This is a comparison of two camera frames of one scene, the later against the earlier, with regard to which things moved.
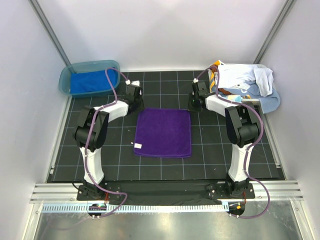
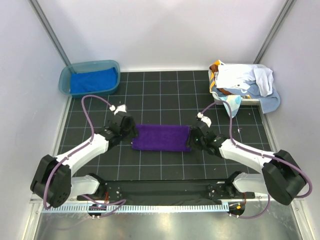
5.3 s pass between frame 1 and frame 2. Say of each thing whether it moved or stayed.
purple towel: moved
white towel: stayed
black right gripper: moved
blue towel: stayed
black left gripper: moved
